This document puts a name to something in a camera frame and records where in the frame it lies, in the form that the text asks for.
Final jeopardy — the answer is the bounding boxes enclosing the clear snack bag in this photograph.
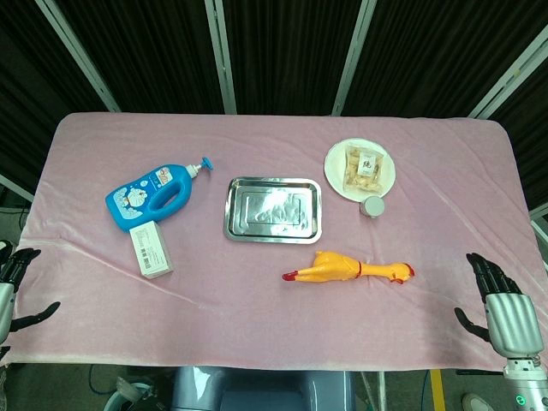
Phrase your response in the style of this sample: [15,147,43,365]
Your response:
[341,144,386,194]

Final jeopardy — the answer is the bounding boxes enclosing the white cardboard box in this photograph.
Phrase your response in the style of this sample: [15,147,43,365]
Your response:
[128,221,176,281]

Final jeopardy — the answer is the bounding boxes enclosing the blue-grey robot torso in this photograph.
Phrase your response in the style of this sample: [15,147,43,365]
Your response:
[170,366,356,411]

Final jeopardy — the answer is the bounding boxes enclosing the white metal table leg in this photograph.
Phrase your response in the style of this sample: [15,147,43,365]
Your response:
[360,370,386,411]

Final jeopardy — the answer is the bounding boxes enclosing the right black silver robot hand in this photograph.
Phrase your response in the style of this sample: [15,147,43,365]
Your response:
[454,252,537,357]

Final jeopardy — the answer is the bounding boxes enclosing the grey metal frame bar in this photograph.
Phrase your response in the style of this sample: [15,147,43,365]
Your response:
[0,172,35,203]
[528,208,548,247]

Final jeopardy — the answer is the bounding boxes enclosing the silver rectangular metal tray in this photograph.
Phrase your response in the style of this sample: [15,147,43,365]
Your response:
[222,176,323,245]

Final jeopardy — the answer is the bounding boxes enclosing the white round plate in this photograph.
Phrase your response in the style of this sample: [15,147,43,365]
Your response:
[324,136,397,202]

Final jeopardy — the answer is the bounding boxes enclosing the white plastic bucket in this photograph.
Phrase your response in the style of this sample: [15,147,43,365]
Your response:
[104,375,156,411]

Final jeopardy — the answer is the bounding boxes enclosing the grey metal partition post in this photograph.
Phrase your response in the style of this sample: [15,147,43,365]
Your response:
[33,0,122,114]
[331,0,378,116]
[204,0,238,116]
[468,33,548,120]

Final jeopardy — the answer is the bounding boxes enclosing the small silver lidded jar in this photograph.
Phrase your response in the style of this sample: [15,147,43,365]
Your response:
[359,195,386,219]

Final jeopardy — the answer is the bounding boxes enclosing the white sneaker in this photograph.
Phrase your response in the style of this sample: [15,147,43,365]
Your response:
[461,392,490,411]

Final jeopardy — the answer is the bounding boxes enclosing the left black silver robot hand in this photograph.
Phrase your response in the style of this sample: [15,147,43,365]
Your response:
[0,239,62,344]

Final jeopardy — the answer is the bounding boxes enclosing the black pleated curtain panel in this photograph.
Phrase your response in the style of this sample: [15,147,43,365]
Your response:
[53,0,226,114]
[222,0,363,116]
[342,0,548,117]

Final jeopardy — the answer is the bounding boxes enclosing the blue pump detergent bottle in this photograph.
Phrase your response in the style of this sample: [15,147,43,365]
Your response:
[104,156,215,235]

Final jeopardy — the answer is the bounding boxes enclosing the pink velvet tablecloth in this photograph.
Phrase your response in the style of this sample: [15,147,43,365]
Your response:
[0,111,548,370]

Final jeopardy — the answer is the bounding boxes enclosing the yellow rubber chicken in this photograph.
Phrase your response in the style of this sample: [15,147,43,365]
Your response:
[281,250,415,285]

